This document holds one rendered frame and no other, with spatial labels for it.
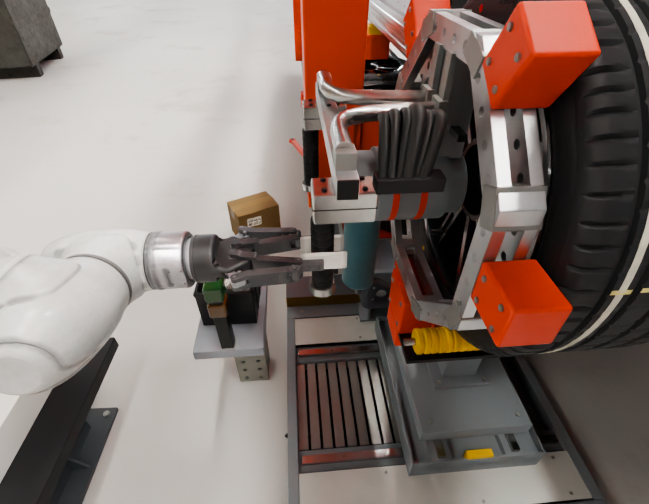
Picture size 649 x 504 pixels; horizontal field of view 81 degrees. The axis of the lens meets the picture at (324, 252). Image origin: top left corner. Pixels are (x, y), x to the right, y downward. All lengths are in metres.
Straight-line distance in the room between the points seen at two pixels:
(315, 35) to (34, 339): 0.88
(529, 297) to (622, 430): 1.16
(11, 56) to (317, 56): 4.73
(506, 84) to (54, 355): 0.56
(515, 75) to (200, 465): 1.24
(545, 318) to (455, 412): 0.69
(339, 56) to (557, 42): 0.69
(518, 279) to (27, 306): 0.55
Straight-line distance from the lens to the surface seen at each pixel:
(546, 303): 0.52
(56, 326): 0.47
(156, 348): 1.63
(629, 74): 0.57
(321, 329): 1.46
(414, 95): 0.71
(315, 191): 0.52
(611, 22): 0.60
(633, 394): 1.76
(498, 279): 0.52
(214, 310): 0.86
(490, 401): 1.22
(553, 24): 0.51
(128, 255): 0.60
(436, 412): 1.15
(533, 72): 0.50
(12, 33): 5.50
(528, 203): 0.52
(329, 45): 1.09
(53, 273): 0.52
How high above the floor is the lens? 1.21
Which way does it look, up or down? 40 degrees down
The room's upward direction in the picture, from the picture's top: straight up
